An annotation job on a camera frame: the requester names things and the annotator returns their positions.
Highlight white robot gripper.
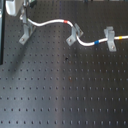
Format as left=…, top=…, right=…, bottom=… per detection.
left=5, top=0, right=37, bottom=26

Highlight white cable with coloured bands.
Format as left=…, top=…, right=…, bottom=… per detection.
left=27, top=18, right=128, bottom=47

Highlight left metal cable clip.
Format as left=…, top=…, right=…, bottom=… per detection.
left=19, top=25, right=36, bottom=45

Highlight metal cable clip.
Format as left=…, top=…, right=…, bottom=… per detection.
left=19, top=25, right=36, bottom=45
left=66, top=24, right=83, bottom=46
left=104, top=26, right=116, bottom=52

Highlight black vertical post left edge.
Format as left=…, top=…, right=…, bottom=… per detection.
left=0, top=0, right=6, bottom=65

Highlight middle metal cable clip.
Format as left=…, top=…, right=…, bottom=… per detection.
left=66, top=24, right=83, bottom=46

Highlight right metal cable clip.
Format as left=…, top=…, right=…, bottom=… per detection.
left=104, top=26, right=116, bottom=52

